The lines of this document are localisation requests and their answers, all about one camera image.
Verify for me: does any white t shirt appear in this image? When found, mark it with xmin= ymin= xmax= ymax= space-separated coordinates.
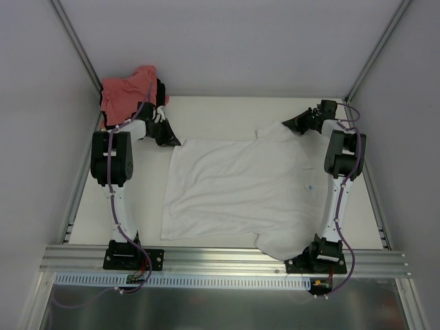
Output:
xmin=161 ymin=122 xmax=326 ymax=260

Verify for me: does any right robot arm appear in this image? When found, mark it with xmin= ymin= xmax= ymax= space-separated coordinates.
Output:
xmin=283 ymin=100 xmax=367 ymax=274

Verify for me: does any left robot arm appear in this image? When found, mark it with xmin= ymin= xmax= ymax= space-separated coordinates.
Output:
xmin=90 ymin=101 xmax=181 ymax=269

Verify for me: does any top pink folded shirt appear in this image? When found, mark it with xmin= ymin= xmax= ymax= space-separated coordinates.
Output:
xmin=101 ymin=65 xmax=158 ymax=127

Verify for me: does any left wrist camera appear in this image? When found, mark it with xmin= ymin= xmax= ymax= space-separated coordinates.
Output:
xmin=151 ymin=106 xmax=166 ymax=124

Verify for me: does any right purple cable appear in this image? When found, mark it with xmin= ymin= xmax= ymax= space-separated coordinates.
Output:
xmin=333 ymin=101 xmax=362 ymax=248

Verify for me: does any left side frame rail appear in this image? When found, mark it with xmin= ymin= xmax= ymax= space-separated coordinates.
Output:
xmin=56 ymin=106 xmax=102 ymax=245

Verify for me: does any frame rail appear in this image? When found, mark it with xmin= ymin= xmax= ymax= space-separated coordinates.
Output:
xmin=56 ymin=106 xmax=102 ymax=245
xmin=342 ymin=98 xmax=393 ymax=250

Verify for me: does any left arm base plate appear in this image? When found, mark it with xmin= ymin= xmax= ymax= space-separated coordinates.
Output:
xmin=102 ymin=240 xmax=164 ymax=271

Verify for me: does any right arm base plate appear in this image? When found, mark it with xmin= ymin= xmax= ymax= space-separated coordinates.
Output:
xmin=284 ymin=252 xmax=348 ymax=274

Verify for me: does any right side frame rail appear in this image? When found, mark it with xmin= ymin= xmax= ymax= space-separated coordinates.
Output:
xmin=342 ymin=98 xmax=393 ymax=250

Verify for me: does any right frame post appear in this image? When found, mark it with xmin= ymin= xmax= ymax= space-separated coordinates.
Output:
xmin=344 ymin=0 xmax=413 ymax=102

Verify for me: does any frame post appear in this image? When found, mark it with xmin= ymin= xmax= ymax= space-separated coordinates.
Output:
xmin=344 ymin=0 xmax=413 ymax=102
xmin=48 ymin=0 xmax=102 ymax=93

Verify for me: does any white slotted cable duct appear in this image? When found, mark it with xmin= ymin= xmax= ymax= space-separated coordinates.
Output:
xmin=54 ymin=272 xmax=311 ymax=291

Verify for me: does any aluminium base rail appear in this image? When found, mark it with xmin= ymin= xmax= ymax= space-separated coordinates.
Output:
xmin=39 ymin=244 xmax=413 ymax=278

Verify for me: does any left frame post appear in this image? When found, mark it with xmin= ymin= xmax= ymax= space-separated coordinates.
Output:
xmin=48 ymin=0 xmax=102 ymax=93

